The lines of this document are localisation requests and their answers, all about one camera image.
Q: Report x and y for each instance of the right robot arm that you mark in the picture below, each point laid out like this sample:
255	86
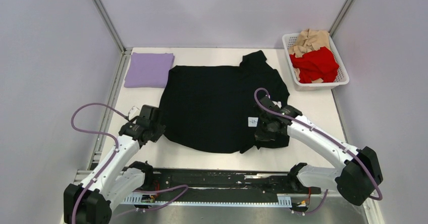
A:
354	173

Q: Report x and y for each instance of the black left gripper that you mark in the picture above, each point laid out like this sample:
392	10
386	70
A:
160	130

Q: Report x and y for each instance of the left aluminium frame post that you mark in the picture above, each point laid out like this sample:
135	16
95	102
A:
109	25

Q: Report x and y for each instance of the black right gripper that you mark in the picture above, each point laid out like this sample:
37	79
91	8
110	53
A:
260	134

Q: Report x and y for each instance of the right aluminium frame post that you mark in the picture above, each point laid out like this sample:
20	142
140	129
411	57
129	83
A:
341	15

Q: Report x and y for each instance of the white slotted cable duct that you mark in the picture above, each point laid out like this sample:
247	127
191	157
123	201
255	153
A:
234	198

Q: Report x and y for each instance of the red t shirt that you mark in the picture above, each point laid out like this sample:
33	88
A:
317	66

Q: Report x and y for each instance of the white plastic basket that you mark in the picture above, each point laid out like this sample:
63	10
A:
341	79

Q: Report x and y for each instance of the folded purple t shirt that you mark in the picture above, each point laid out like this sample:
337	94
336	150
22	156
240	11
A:
149	70

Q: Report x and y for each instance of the aluminium frame post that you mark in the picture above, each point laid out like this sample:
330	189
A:
109	25
341	15

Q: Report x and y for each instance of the black t shirt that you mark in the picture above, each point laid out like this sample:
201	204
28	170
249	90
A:
213	108

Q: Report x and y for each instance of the beige t shirt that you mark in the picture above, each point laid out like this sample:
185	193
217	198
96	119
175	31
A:
309	40

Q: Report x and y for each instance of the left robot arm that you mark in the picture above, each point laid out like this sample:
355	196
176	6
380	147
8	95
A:
96	197

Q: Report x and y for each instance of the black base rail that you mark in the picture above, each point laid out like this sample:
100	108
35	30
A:
182	180

